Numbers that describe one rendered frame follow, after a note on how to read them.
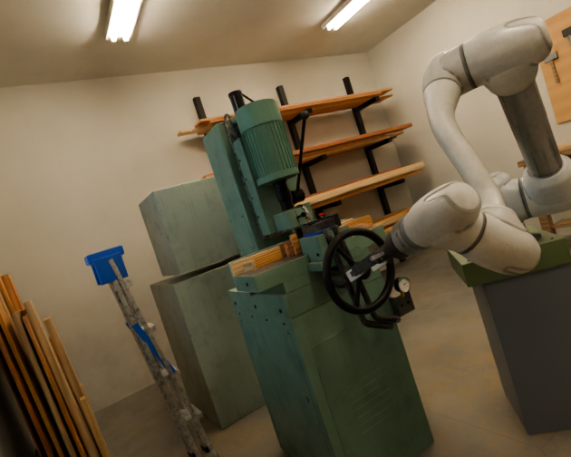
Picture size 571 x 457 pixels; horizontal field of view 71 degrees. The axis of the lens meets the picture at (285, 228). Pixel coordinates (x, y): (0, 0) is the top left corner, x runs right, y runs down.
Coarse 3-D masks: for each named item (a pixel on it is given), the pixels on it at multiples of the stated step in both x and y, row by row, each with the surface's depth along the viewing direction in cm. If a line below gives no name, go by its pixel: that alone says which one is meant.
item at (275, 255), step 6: (366, 216) 179; (348, 222) 175; (354, 222) 176; (360, 222) 177; (366, 222) 179; (372, 222) 180; (270, 252) 156; (276, 252) 157; (252, 258) 153; (258, 258) 153; (264, 258) 154; (270, 258) 156; (276, 258) 157; (258, 264) 153; (264, 264) 154
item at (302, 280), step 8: (368, 248) 158; (360, 256) 156; (344, 264) 152; (312, 272) 145; (320, 272) 147; (288, 280) 141; (296, 280) 142; (304, 280) 144; (312, 280) 145; (272, 288) 149; (280, 288) 143; (288, 288) 140; (296, 288) 142
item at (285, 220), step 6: (288, 210) 166; (294, 210) 158; (300, 210) 159; (276, 216) 165; (282, 216) 161; (288, 216) 157; (294, 216) 158; (276, 222) 167; (282, 222) 163; (288, 222) 158; (294, 222) 157; (300, 222) 159; (276, 228) 169; (282, 228) 165; (288, 228) 160; (294, 228) 162
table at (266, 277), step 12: (372, 228) 160; (360, 240) 157; (372, 240) 159; (360, 252) 144; (276, 264) 146; (288, 264) 142; (300, 264) 144; (312, 264) 141; (240, 276) 146; (252, 276) 136; (264, 276) 137; (276, 276) 139; (288, 276) 141; (240, 288) 149; (252, 288) 139; (264, 288) 136
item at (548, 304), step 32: (480, 288) 155; (512, 288) 145; (544, 288) 143; (512, 320) 146; (544, 320) 144; (512, 352) 148; (544, 352) 145; (512, 384) 151; (544, 384) 146; (544, 416) 148
